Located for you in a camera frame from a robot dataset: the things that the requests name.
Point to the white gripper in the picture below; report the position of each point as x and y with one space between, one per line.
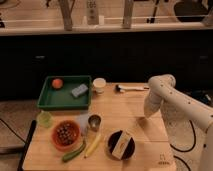
142 120

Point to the green cucumber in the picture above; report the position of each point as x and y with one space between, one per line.
71 155

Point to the grey sponge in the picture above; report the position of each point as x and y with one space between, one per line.
80 90

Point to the green plastic tray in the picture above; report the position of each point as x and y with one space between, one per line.
62 99

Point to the beige box in bowl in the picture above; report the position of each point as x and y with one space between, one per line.
121 145

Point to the orange fruit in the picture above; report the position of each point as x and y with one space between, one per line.
57 83

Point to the small metal cup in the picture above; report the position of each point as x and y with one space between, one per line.
94 122

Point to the clear plastic cup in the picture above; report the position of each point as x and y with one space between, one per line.
82 120

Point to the yellow banana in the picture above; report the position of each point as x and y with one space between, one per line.
93 146

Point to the white paper cup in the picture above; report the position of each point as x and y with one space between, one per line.
99 84

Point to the black bowl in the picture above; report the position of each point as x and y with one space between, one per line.
113 138

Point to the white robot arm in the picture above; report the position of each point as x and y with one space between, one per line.
162 88

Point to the orange bowl with beans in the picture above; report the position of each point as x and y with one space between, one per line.
65 135

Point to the green plastic cup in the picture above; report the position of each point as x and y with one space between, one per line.
44 119

